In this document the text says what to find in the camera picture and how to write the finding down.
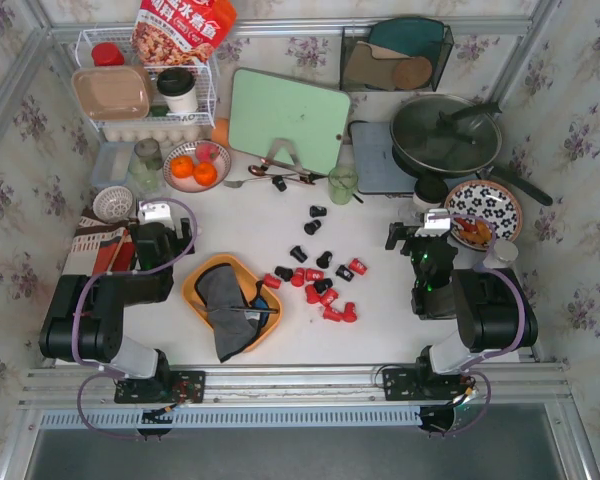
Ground orange left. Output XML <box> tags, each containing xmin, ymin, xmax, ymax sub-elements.
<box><xmin>170</xmin><ymin>155</ymin><xmax>195</xmax><ymax>179</ymax></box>

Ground fruit bowl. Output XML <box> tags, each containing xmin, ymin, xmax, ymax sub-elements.
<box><xmin>163</xmin><ymin>140</ymin><xmax>232</xmax><ymax>193</ymax></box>

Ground black capsule top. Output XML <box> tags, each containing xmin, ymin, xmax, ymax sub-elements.
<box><xmin>309</xmin><ymin>205</ymin><xmax>328</xmax><ymax>218</ymax></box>

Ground striped cloth mat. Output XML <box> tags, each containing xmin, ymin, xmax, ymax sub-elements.
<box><xmin>62</xmin><ymin>208</ymin><xmax>136</xmax><ymax>276</ymax></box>

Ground clear storage box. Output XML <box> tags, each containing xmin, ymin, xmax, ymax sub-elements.
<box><xmin>91</xmin><ymin>142</ymin><xmax>134</xmax><ymax>189</ymax></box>

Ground flower patterned plate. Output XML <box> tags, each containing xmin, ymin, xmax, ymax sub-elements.
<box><xmin>444</xmin><ymin>180</ymin><xmax>523</xmax><ymax>251</ymax></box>

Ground black capsule numbered four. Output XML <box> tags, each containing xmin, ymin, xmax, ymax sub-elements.
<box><xmin>336</xmin><ymin>265</ymin><xmax>354</xmax><ymax>282</ymax></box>

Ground grey glass jar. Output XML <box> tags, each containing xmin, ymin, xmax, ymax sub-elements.
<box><xmin>129</xmin><ymin>138</ymin><xmax>164</xmax><ymax>196</ymax></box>

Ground grey induction cooker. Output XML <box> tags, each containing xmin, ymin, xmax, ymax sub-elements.
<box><xmin>348</xmin><ymin>120</ymin><xmax>416</xmax><ymax>196</ymax></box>

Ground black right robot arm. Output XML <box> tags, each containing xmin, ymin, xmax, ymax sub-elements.
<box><xmin>379</xmin><ymin>222</ymin><xmax>538</xmax><ymax>406</ymax></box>

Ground red capsule pair right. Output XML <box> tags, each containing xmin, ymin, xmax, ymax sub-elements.
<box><xmin>305</xmin><ymin>268</ymin><xmax>325</xmax><ymax>282</ymax></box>

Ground black handled fork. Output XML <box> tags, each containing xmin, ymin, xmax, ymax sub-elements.
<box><xmin>202</xmin><ymin>306</ymin><xmax>280</xmax><ymax>314</ymax></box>

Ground green glass cup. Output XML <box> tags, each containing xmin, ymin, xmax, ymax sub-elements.
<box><xmin>327</xmin><ymin>166</ymin><xmax>358</xmax><ymax>205</ymax></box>

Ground grey blue cloth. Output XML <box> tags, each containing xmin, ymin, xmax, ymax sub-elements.
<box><xmin>194</xmin><ymin>263</ymin><xmax>268</xmax><ymax>363</ymax></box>

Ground egg tray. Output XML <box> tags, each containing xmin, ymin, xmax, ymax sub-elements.
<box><xmin>103</xmin><ymin>126</ymin><xmax>205</xmax><ymax>145</ymax></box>

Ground clear plastic cup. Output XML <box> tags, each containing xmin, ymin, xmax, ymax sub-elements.
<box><xmin>398</xmin><ymin>203</ymin><xmax>422</xmax><ymax>228</ymax></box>

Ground water bottle silver cap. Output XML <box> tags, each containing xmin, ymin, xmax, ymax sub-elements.
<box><xmin>488</xmin><ymin>238</ymin><xmax>519</xmax><ymax>268</ymax></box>

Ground orange right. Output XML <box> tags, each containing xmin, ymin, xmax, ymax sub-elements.
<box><xmin>193</xmin><ymin>163</ymin><xmax>218</xmax><ymax>187</ymax></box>

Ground fried food pieces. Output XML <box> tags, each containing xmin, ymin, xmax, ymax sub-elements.
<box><xmin>456</xmin><ymin>218</ymin><xmax>492</xmax><ymax>246</ymax></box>

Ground orange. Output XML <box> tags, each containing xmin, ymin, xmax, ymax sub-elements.
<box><xmin>170</xmin><ymin>155</ymin><xmax>195</xmax><ymax>179</ymax></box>
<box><xmin>193</xmin><ymin>163</ymin><xmax>218</xmax><ymax>187</ymax></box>

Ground black capsule in cluster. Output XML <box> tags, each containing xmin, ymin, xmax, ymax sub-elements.
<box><xmin>313</xmin><ymin>278</ymin><xmax>333</xmax><ymax>295</ymax></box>

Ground black frying pan with lid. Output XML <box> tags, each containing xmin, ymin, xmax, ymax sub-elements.
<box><xmin>389</xmin><ymin>94</ymin><xmax>553</xmax><ymax>206</ymax></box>

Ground orange storage basket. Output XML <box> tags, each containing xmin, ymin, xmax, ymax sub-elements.
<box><xmin>181</xmin><ymin>253</ymin><xmax>284</xmax><ymax>351</ymax></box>

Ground coffee cup black lid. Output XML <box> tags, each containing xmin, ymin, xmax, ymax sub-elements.
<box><xmin>412</xmin><ymin>175</ymin><xmax>449</xmax><ymax>211</ymax></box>

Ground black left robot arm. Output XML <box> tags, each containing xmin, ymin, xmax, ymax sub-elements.
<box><xmin>38</xmin><ymin>218</ymin><xmax>195</xmax><ymax>404</ymax></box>

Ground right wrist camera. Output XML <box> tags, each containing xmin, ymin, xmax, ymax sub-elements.
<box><xmin>415</xmin><ymin>209</ymin><xmax>451</xmax><ymax>237</ymax></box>

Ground peach in bowl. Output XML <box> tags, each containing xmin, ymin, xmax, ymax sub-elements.
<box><xmin>195</xmin><ymin>141</ymin><xmax>220</xmax><ymax>163</ymax></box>

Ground red capsule cluster left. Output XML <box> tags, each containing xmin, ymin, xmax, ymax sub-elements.
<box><xmin>305</xmin><ymin>284</ymin><xmax>321</xmax><ymax>305</ymax></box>

